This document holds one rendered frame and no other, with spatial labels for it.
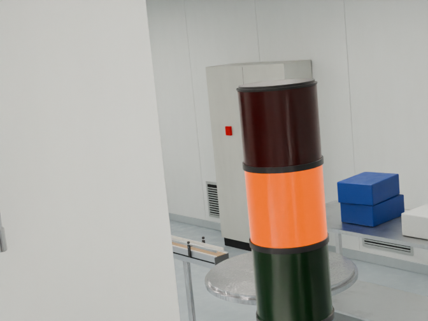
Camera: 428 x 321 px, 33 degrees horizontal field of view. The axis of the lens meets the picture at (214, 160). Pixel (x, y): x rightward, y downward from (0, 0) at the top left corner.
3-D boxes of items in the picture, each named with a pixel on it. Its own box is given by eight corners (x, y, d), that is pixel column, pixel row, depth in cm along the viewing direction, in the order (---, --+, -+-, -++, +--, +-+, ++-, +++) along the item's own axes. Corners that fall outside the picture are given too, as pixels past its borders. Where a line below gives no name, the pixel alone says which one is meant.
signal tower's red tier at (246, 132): (283, 171, 42) (277, 92, 42) (227, 165, 46) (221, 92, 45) (338, 156, 45) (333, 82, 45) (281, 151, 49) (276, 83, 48)
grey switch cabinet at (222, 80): (297, 264, 749) (281, 63, 714) (220, 246, 840) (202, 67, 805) (325, 253, 776) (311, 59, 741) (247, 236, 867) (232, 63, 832)
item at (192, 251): (231, 263, 498) (228, 242, 495) (214, 270, 488) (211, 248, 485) (3, 204, 771) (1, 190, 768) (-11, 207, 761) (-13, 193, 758)
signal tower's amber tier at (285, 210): (290, 254, 43) (283, 174, 42) (234, 242, 47) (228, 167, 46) (343, 234, 46) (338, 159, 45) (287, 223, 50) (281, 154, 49)
